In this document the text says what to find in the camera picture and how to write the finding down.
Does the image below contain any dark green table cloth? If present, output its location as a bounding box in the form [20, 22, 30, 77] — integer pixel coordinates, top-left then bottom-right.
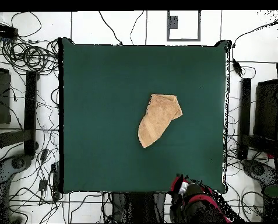
[61, 37, 231, 194]

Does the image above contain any black cable with adapter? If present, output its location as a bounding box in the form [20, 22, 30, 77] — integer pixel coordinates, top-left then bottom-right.
[231, 13, 278, 78]

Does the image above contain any black stand base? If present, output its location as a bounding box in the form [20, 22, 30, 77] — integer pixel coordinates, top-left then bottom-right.
[0, 70, 40, 156]
[237, 78, 278, 162]

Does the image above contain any dark grey tripod base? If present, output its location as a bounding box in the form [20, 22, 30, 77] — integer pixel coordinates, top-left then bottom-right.
[0, 153, 34, 223]
[242, 158, 278, 187]

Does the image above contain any long black cable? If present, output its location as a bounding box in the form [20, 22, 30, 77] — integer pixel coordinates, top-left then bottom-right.
[98, 10, 124, 46]

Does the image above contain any small grey square plate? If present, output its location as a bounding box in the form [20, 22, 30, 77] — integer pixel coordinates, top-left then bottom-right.
[168, 15, 178, 30]

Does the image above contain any coiled black cable bundle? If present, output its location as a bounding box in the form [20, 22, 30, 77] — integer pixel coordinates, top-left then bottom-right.
[1, 38, 60, 76]

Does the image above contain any black box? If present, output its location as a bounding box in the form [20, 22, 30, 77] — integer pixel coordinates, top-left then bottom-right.
[0, 65, 12, 125]
[254, 78, 278, 141]

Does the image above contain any thin black cable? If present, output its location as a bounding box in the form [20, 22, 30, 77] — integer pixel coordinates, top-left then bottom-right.
[129, 10, 146, 46]

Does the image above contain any tan terry towel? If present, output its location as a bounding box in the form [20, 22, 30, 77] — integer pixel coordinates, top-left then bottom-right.
[138, 93, 184, 149]

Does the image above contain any black stand frame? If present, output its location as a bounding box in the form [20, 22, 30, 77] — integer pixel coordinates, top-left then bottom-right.
[110, 192, 166, 223]

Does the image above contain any looped black cable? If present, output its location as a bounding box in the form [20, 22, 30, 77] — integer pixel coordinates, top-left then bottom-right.
[10, 11, 43, 38]

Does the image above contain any black power strip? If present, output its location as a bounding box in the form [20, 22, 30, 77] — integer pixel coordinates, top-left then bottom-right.
[0, 22, 19, 40]

